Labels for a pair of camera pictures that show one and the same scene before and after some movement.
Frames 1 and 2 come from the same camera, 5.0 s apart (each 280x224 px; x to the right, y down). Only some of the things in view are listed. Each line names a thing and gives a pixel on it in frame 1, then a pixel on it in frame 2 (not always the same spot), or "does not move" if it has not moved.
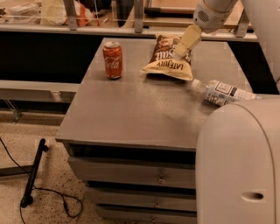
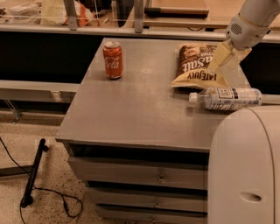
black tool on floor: x=28 y=199 does not move
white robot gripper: x=212 y=17 → x=247 y=35
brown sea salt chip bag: x=164 y=61 → x=193 y=67
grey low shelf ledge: x=38 y=90 does not move
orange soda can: x=113 y=59 does not move
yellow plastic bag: x=52 y=12 does not move
